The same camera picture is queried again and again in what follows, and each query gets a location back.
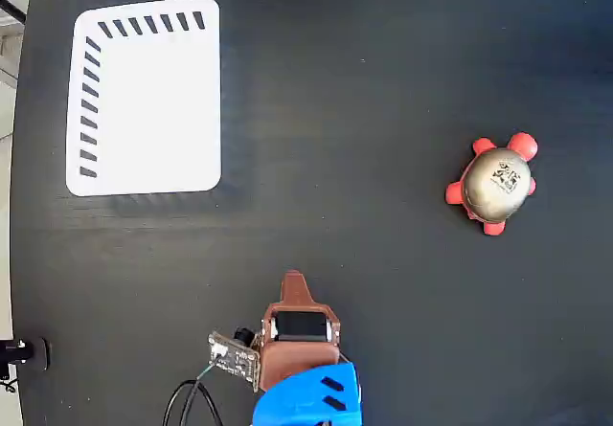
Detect black bar beside table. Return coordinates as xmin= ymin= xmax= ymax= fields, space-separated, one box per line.
xmin=0 ymin=0 xmax=28 ymax=23

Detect white tray with black stripes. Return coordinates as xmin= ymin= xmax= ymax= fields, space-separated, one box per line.
xmin=65 ymin=0 xmax=223 ymax=198

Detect red turtle toy silver shell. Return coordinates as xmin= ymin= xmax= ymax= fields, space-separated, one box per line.
xmin=444 ymin=131 xmax=539 ymax=236

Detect black table clamp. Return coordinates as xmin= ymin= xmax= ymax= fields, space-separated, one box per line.
xmin=0 ymin=337 xmax=53 ymax=372

